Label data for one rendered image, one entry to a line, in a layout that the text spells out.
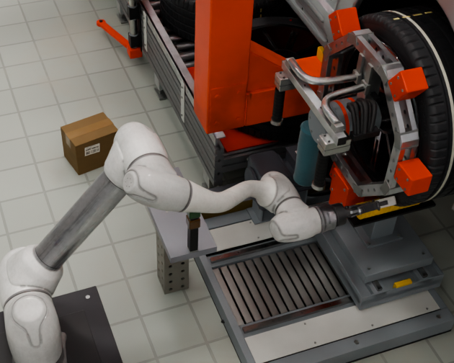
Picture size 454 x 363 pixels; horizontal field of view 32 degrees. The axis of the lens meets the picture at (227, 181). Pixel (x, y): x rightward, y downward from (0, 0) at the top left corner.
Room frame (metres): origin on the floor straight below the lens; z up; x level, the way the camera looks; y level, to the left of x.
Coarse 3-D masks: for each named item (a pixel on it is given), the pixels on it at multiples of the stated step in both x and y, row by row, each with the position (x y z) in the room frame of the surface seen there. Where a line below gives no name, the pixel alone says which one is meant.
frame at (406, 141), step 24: (336, 48) 2.24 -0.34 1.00; (360, 48) 2.10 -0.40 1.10; (384, 48) 2.07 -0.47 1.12; (336, 72) 2.29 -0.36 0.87; (384, 72) 1.96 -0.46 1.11; (408, 120) 1.87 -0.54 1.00; (408, 144) 1.82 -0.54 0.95; (360, 168) 2.06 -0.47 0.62; (360, 192) 1.94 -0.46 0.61; (384, 192) 1.83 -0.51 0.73
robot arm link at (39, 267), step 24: (120, 144) 1.72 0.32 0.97; (144, 144) 1.69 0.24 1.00; (120, 168) 1.65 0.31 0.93; (96, 192) 1.65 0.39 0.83; (120, 192) 1.65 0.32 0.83; (72, 216) 1.63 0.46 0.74; (96, 216) 1.62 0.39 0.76; (48, 240) 1.60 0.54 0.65; (72, 240) 1.59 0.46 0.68; (0, 264) 1.61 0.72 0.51; (24, 264) 1.56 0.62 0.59; (48, 264) 1.56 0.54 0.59; (0, 288) 1.53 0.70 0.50; (24, 288) 1.50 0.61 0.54; (48, 288) 1.53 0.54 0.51
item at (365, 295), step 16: (320, 240) 2.16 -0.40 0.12; (336, 240) 2.14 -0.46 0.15; (336, 256) 2.04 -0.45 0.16; (352, 272) 1.98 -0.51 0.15; (416, 272) 1.98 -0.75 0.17; (432, 272) 2.00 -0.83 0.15; (352, 288) 1.90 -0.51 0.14; (368, 288) 1.90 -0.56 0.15; (384, 288) 1.89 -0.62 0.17; (400, 288) 1.90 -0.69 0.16; (416, 288) 1.93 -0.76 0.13; (432, 288) 1.97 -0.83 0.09; (368, 304) 1.85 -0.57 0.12
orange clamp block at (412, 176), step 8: (408, 160) 1.82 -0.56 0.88; (416, 160) 1.82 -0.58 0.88; (400, 168) 1.79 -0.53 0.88; (408, 168) 1.78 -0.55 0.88; (416, 168) 1.79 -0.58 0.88; (424, 168) 1.79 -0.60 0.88; (400, 176) 1.78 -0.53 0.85; (408, 176) 1.75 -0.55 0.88; (416, 176) 1.75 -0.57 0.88; (424, 176) 1.75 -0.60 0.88; (400, 184) 1.77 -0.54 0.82; (408, 184) 1.74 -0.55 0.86; (416, 184) 1.74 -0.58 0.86; (424, 184) 1.75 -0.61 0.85; (408, 192) 1.73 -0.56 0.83; (416, 192) 1.74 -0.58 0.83
